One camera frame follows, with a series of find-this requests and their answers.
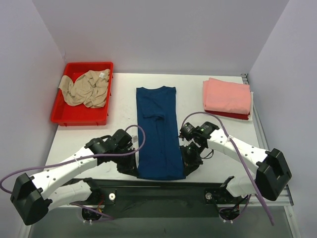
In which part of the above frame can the blue t-shirt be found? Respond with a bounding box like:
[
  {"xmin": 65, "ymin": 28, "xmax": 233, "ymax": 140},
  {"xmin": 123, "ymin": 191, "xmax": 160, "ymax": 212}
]
[{"xmin": 136, "ymin": 86, "xmax": 185, "ymax": 180}]

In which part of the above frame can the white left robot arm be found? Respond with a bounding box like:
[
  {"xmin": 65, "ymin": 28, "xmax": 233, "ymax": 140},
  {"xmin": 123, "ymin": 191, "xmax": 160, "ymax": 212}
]
[{"xmin": 10, "ymin": 129, "xmax": 137, "ymax": 226}]

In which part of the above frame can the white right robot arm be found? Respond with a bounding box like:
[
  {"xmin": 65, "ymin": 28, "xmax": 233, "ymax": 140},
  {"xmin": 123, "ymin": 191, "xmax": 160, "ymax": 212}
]
[{"xmin": 179, "ymin": 122, "xmax": 292, "ymax": 202}]

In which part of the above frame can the folded red t-shirt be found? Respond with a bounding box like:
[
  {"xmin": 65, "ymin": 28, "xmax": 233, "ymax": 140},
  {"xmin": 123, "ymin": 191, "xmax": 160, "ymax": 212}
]
[{"xmin": 206, "ymin": 111, "xmax": 251, "ymax": 121}]

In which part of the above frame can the folded pink t-shirt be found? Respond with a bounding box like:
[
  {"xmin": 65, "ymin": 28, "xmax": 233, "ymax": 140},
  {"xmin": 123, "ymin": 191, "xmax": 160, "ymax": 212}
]
[{"xmin": 203, "ymin": 78, "xmax": 252, "ymax": 115}]

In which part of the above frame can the beige t-shirt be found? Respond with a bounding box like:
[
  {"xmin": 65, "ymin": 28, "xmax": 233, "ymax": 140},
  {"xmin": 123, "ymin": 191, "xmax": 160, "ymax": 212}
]
[{"xmin": 59, "ymin": 69, "xmax": 110, "ymax": 108}]

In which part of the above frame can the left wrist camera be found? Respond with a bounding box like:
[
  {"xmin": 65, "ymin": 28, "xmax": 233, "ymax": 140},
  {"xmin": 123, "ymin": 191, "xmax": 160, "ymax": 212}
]
[{"xmin": 112, "ymin": 129, "xmax": 137, "ymax": 149}]

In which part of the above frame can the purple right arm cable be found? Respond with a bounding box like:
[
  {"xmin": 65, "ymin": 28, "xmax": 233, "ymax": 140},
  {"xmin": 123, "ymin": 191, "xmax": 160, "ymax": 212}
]
[{"xmin": 180, "ymin": 111, "xmax": 275, "ymax": 226}]

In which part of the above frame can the aluminium frame rail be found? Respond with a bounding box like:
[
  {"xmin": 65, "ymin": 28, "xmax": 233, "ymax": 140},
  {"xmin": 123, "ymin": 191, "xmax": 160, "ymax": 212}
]
[{"xmin": 19, "ymin": 73, "xmax": 300, "ymax": 238}]

